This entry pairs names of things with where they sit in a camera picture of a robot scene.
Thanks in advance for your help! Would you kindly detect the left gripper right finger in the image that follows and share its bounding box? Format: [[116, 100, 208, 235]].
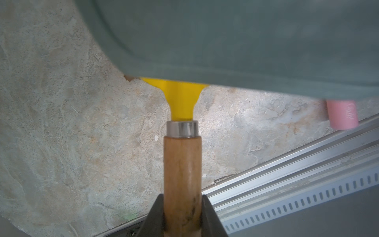
[[202, 195, 228, 237]]

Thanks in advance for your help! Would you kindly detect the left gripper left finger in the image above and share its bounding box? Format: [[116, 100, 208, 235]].
[[137, 194, 164, 237]]

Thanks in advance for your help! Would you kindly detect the yellow shovel wooden handle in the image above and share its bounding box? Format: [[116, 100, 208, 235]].
[[143, 78, 207, 237]]

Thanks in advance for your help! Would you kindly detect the purple square shovel front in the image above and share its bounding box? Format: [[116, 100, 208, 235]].
[[326, 100, 359, 130]]

